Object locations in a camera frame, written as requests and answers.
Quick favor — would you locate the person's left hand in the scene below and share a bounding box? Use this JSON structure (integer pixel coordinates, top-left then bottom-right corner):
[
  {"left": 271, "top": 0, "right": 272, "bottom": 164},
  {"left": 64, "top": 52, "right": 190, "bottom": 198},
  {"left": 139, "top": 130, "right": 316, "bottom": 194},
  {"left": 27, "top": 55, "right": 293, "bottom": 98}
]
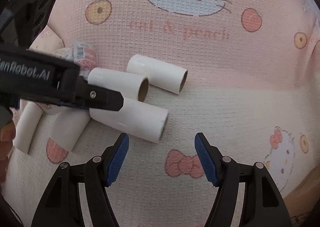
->
[{"left": 0, "top": 121, "right": 16, "bottom": 184}]

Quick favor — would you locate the pink patterned cloth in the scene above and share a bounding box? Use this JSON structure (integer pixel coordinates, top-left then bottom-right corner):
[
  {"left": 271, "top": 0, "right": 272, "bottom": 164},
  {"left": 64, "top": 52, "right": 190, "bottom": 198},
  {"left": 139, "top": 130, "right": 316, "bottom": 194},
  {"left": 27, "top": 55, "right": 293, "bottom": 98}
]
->
[{"left": 29, "top": 25, "right": 65, "bottom": 54}]

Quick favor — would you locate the crumpled barcode wrapper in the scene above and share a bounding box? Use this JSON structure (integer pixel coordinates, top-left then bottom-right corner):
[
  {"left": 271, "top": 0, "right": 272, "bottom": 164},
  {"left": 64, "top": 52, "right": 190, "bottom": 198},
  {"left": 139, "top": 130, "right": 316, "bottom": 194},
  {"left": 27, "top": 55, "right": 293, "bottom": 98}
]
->
[{"left": 53, "top": 41, "right": 98, "bottom": 71}]

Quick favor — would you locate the white paper roll tube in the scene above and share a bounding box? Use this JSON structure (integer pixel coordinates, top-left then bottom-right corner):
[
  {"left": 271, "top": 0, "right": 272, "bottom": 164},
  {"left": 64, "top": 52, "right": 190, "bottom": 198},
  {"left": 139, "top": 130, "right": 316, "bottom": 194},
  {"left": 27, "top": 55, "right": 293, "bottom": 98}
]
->
[
  {"left": 49, "top": 109, "right": 91, "bottom": 152},
  {"left": 89, "top": 98, "right": 169, "bottom": 143},
  {"left": 13, "top": 102, "right": 43, "bottom": 154},
  {"left": 87, "top": 67, "right": 149, "bottom": 102},
  {"left": 126, "top": 54, "right": 188, "bottom": 94}
]

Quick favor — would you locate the black camera module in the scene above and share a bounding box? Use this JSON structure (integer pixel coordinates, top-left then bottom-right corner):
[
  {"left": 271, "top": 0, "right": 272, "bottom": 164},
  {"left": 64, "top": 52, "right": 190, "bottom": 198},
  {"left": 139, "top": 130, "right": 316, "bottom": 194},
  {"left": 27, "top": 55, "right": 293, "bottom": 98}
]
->
[{"left": 1, "top": 0, "right": 56, "bottom": 49}]

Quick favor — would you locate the pink Hello Kitty mat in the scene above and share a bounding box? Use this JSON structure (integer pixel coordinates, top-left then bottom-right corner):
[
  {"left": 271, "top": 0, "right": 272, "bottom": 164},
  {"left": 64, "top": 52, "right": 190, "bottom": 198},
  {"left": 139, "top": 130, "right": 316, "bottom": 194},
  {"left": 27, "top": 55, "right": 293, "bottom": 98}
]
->
[{"left": 1, "top": 0, "right": 319, "bottom": 226}]

